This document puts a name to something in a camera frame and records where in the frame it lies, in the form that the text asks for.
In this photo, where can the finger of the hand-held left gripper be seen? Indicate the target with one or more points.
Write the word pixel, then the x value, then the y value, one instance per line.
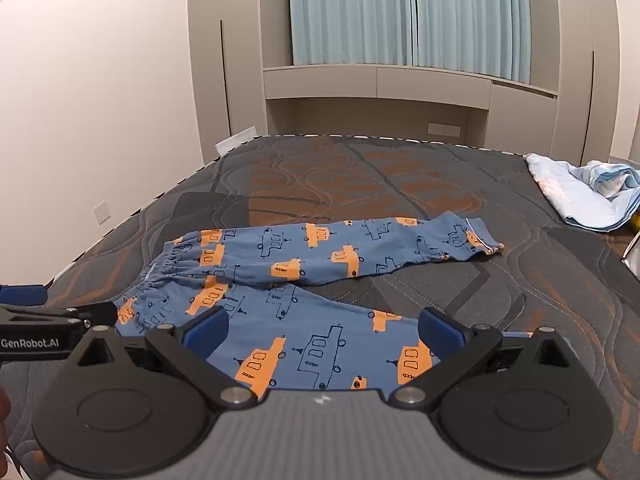
pixel 95 314
pixel 22 294

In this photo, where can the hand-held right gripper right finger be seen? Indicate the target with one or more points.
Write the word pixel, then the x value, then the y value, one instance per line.
pixel 437 330

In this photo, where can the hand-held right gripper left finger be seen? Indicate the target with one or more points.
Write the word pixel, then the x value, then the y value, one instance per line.
pixel 210 330

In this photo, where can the blue pants with orange print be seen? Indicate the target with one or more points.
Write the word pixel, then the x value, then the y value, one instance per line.
pixel 300 310

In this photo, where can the grey and orange quilted mattress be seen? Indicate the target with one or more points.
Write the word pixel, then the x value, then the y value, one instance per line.
pixel 400 170

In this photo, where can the white paper tag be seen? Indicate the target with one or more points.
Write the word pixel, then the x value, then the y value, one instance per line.
pixel 236 142

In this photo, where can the light blue crumpled cloth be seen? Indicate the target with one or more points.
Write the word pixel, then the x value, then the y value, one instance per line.
pixel 585 195

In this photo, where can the silver grey object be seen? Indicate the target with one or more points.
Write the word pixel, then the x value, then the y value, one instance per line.
pixel 633 260

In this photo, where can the yellow object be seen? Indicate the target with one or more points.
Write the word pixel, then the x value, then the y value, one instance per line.
pixel 636 221

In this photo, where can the light blue curtain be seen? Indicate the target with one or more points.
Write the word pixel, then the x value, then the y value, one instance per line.
pixel 350 10
pixel 470 15

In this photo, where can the white wall socket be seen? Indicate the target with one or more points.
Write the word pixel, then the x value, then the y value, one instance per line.
pixel 102 212

